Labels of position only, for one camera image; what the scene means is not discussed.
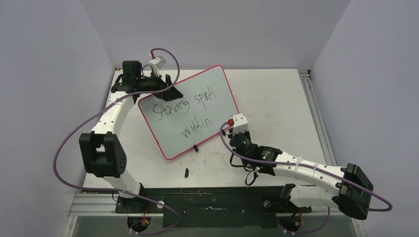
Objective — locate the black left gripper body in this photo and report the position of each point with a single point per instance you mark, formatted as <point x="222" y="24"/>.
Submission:
<point x="153" y="84"/>

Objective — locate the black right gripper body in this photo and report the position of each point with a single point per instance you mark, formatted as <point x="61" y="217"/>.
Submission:
<point x="231" y="130"/>

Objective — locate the pink framed whiteboard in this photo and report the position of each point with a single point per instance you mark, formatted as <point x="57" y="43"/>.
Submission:
<point x="179" y="125"/>

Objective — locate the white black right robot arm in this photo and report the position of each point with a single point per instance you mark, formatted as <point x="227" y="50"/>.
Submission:
<point x="345" y="188"/>

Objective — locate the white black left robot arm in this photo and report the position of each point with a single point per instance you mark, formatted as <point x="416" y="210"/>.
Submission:
<point x="102" y="153"/>

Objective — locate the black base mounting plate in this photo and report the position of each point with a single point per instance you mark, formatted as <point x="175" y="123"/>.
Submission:
<point x="232" y="207"/>

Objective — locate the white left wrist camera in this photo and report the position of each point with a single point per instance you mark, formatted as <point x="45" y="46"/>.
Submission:
<point x="156" y="64"/>

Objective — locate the aluminium rail right side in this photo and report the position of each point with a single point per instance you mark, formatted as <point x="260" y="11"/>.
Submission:
<point x="320" y="126"/>

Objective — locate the aluminium rail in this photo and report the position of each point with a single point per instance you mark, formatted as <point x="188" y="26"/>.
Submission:
<point x="87" y="204"/>
<point x="320" y="126"/>

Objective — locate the aluminium front rail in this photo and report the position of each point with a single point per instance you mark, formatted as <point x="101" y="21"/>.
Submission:
<point x="87" y="204"/>

